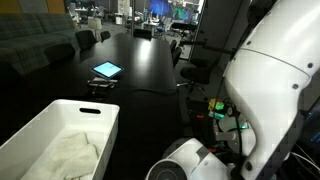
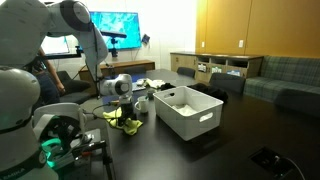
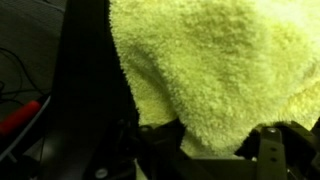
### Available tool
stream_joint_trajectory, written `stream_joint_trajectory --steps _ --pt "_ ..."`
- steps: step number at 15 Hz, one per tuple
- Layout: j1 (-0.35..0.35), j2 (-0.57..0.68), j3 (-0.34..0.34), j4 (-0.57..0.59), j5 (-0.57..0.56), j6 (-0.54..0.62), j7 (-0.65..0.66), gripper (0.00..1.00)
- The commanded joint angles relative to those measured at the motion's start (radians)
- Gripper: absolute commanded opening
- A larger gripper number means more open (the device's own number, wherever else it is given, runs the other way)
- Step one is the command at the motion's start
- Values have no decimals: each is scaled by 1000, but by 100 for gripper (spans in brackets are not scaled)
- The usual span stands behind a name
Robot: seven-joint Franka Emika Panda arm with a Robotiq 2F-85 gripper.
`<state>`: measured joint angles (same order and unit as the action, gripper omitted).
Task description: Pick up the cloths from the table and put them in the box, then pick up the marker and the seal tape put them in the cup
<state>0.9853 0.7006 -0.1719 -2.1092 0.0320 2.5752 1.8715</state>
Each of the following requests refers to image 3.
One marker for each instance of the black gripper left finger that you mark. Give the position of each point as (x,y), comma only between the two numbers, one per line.
(163,140)

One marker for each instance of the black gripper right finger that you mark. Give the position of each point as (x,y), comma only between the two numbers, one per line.
(270,153)

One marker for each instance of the yellow microfibre cloth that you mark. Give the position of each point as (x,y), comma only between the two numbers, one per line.
(216,66)

